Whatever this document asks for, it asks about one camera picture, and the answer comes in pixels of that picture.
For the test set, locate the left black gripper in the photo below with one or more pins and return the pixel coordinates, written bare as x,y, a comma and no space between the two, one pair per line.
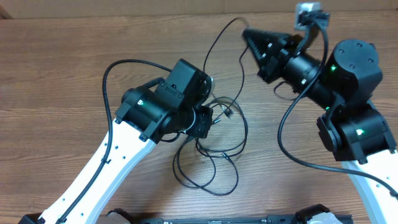
200,129

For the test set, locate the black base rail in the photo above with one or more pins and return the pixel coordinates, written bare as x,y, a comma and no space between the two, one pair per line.
314,214

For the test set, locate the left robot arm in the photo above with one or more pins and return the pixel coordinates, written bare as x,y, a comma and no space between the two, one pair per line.
147,113

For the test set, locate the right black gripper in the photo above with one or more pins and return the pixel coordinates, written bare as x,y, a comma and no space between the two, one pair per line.
273,61

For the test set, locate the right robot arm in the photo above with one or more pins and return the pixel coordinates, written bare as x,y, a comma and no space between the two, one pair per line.
351,128

